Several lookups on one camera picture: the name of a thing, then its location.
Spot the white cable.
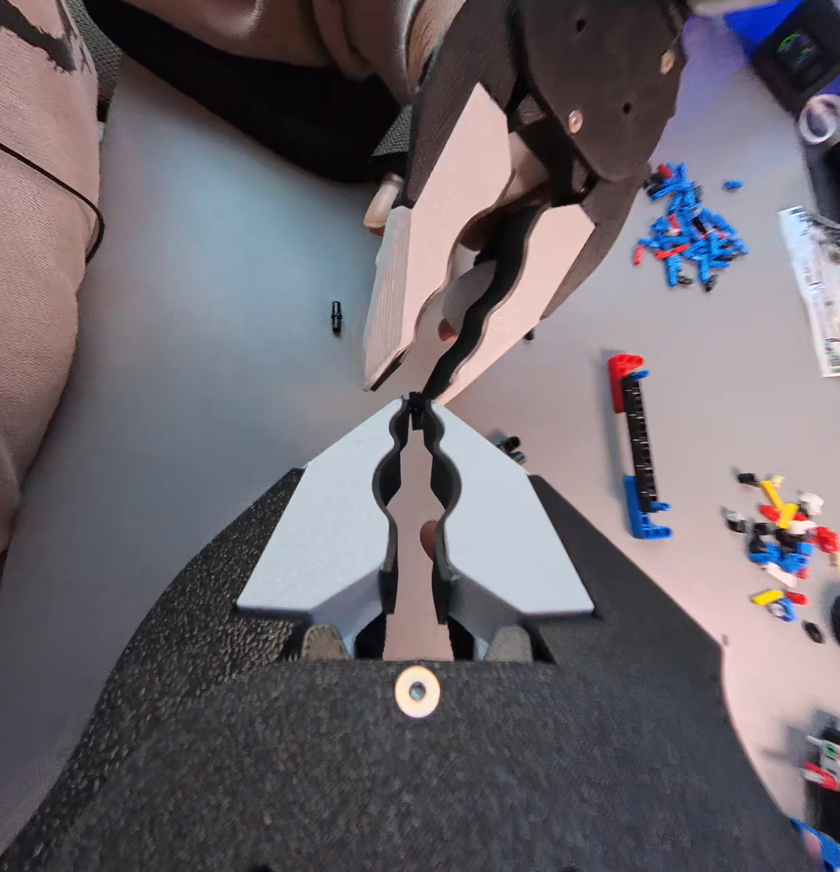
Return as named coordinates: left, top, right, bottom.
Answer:
left=798, top=94, right=840, bottom=146

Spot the person's left forearm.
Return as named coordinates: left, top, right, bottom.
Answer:
left=124, top=0, right=465, bottom=103

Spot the lego instruction booklet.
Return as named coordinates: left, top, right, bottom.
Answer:
left=777, top=206, right=840, bottom=377

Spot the black cube device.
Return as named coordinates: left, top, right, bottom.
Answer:
left=752, top=0, right=840, bottom=114

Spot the lego race car model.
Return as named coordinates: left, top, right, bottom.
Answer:
left=790, top=712, right=840, bottom=872

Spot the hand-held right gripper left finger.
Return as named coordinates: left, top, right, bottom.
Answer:
left=235, top=397, right=410, bottom=659

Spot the thin black cable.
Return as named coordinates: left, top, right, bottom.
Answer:
left=0, top=135, right=106, bottom=265

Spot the black lego beam assembly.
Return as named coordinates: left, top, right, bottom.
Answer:
left=607, top=352, right=674, bottom=540

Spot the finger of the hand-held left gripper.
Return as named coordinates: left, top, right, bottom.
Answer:
left=423, top=201, right=599, bottom=406
left=362, top=84, right=552, bottom=394

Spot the pile of mixed lego parts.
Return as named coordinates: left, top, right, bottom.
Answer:
left=723, top=470, right=840, bottom=644

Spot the pile of blue lego pins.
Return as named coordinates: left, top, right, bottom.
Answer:
left=631, top=161, right=752, bottom=292

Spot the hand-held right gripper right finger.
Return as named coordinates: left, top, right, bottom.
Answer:
left=422, top=400, right=596, bottom=659

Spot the black flat box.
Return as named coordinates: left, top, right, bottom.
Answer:
left=805, top=129, right=840, bottom=229

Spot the person's left hand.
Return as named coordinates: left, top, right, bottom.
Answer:
left=363, top=172, right=497, bottom=343

